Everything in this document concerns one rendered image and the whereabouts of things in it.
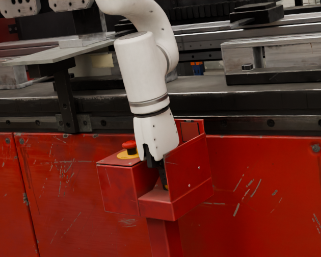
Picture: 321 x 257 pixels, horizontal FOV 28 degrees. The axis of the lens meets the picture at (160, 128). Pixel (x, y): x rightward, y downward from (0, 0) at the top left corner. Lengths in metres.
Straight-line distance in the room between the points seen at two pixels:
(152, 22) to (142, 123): 0.22
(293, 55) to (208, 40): 0.45
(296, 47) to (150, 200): 0.50
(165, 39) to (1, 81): 0.88
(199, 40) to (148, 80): 0.67
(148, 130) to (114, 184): 0.17
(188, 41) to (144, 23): 0.61
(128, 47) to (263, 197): 0.52
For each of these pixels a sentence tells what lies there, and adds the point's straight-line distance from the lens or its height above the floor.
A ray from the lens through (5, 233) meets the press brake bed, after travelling 2.16.
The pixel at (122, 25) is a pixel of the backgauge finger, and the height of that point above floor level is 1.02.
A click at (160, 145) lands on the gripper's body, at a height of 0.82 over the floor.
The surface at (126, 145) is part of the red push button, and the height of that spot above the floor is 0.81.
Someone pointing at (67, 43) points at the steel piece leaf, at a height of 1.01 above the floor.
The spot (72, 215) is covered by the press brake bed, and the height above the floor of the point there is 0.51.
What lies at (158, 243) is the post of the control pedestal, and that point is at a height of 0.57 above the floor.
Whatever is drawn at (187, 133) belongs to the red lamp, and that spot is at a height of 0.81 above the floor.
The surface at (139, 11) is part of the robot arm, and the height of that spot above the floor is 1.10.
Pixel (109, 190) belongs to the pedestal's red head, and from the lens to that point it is 1.44.
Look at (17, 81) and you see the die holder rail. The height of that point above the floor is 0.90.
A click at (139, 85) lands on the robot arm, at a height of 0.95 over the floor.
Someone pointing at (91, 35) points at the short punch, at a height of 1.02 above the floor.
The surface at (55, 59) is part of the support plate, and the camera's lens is 1.62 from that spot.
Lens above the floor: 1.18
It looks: 14 degrees down
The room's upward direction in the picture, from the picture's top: 9 degrees counter-clockwise
